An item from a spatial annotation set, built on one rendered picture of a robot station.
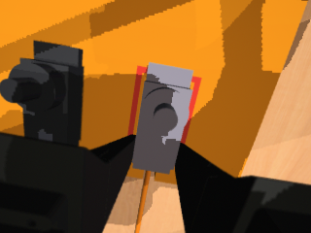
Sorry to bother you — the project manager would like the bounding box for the dark grey micro servo with orange cable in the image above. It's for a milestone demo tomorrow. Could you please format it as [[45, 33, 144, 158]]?
[[132, 62, 194, 233]]

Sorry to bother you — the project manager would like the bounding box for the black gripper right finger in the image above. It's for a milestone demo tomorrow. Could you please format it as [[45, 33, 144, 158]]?
[[175, 143, 311, 233]]

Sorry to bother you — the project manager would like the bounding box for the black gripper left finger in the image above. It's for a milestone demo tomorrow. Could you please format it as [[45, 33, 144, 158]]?
[[0, 132, 136, 233]]

